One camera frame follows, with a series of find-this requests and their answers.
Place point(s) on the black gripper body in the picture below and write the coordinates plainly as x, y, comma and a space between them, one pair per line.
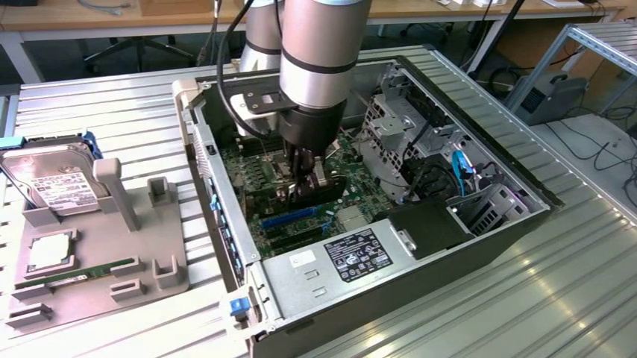
311, 127

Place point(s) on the graphics card with metal bracket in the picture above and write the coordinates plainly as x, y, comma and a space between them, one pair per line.
328, 194

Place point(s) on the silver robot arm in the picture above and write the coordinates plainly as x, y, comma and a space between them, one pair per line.
318, 56

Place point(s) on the CPU socket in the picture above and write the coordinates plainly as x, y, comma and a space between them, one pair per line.
275, 168

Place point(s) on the green motherboard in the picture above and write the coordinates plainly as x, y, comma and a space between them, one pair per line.
358, 186

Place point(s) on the blue expansion slot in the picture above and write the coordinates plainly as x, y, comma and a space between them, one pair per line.
288, 218

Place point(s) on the black RAM slot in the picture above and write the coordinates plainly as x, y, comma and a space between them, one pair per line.
248, 152
247, 147

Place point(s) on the silver drive cage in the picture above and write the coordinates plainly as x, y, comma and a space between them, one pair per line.
384, 168

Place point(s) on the silver chipset heatsink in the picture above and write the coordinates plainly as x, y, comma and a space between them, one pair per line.
350, 216

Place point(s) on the long black expansion slot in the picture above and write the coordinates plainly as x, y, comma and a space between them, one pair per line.
298, 243
294, 234

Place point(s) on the black fan shroud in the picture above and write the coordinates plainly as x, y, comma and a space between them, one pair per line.
427, 227

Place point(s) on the grey power supply unit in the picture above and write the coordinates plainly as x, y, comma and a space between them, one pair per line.
308, 283

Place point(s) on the metal disk bay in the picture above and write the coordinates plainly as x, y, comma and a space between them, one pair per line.
485, 216

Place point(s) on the black office chair base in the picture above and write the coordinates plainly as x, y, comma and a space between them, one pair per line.
141, 44
433, 27

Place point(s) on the blue case latch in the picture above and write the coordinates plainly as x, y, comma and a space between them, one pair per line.
239, 306

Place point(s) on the open black PC case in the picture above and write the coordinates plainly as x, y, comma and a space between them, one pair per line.
447, 283

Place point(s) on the blue disk caddy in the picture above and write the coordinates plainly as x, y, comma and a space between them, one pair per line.
92, 143

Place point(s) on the grey parts rack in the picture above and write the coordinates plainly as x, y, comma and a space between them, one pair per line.
99, 246

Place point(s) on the black stand pole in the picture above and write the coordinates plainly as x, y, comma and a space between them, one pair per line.
497, 35

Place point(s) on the grey control box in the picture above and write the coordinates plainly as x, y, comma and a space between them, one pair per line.
547, 100

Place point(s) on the silver hard disk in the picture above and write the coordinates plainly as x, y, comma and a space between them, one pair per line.
55, 179

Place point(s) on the green RAM stick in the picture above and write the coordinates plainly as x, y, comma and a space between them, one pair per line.
75, 275

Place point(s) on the silver CPU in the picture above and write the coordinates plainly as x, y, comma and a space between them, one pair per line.
49, 251

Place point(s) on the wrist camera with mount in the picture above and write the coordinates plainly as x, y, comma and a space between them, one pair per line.
259, 102

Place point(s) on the wooden desk with white frame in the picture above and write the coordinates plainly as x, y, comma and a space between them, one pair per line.
458, 13

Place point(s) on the aluminium frame table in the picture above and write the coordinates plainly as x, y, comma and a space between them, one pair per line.
602, 41

